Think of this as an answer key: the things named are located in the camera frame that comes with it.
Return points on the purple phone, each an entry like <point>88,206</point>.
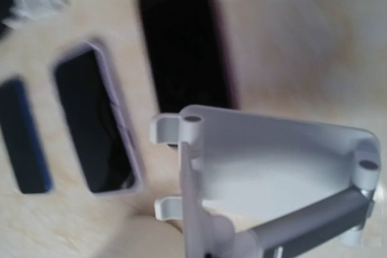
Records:
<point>187,58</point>

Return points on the white folding phone stand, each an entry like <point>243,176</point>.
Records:
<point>260,186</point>

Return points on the black phone white case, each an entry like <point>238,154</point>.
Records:
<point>97,119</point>

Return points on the black phone blue edge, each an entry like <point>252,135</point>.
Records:
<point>22,140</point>

